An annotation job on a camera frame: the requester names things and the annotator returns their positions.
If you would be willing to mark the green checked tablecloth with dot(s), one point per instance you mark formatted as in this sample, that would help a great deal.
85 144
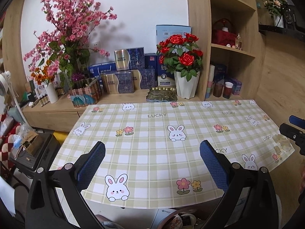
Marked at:
147 148

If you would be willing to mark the red basket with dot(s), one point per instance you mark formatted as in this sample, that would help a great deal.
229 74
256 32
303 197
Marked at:
222 37

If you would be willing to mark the red white checked cloth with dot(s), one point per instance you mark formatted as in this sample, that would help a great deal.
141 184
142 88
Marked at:
7 145

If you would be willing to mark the peach roses in white vase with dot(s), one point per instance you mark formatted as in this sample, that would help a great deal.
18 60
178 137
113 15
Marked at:
277 3

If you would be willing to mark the bin with white bag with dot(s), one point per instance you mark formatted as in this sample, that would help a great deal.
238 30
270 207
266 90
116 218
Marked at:
181 221

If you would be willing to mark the dark blue shelf box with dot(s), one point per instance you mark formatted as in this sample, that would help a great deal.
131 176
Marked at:
220 72

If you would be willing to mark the wooden shelf unit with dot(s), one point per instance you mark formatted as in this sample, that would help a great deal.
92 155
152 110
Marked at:
197 40

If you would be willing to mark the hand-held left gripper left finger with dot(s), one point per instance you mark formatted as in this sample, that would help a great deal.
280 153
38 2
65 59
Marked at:
91 163

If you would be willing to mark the small purple blue box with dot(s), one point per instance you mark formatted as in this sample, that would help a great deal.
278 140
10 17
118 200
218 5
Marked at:
236 87

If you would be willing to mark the small cardboard box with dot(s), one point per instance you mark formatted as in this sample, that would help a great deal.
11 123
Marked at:
29 143

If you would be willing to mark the black side table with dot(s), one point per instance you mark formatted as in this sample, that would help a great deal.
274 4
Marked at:
281 29

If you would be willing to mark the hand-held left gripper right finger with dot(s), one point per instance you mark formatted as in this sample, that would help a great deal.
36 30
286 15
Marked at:
214 165

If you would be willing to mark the row of small brown bottles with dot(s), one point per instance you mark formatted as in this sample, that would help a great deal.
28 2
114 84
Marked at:
40 100

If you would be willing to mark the orange flowers in white vase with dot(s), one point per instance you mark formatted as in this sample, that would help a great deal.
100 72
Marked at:
52 93

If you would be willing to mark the glass perfume bottle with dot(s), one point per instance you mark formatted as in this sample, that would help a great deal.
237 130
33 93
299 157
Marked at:
238 43

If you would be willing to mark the white round device on stand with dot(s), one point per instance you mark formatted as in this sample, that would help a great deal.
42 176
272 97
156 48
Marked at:
4 78

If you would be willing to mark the red roses in white pot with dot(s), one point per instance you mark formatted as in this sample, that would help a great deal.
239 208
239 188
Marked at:
187 85

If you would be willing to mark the white wall socket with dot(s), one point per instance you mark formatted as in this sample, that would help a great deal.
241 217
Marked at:
96 44

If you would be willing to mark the blue gold gift box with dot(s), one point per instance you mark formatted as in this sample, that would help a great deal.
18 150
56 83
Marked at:
118 83
145 78
129 58

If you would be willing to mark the red cup with white rim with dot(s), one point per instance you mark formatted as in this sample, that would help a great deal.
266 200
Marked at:
228 91

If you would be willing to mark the clear plastic patch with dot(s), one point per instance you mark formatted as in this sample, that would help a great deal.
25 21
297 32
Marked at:
283 143

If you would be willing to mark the white blue label box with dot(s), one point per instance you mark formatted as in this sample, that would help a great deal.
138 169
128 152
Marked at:
164 78

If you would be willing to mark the black appliance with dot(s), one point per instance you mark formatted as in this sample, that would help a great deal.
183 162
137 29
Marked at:
45 152

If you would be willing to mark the pink blossom plant in planter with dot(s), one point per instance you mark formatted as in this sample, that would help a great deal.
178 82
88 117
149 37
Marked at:
71 28

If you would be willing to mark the stack of pastel cups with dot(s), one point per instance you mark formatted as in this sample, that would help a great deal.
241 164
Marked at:
209 81

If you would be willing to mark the green gold-edged tray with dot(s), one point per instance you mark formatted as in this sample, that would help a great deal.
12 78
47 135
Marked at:
162 95

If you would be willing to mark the blue white flat carton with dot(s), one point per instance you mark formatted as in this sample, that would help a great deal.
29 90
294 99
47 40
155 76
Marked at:
102 68

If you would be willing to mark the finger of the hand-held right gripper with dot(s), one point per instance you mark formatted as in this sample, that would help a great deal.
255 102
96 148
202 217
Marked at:
297 120
293 133

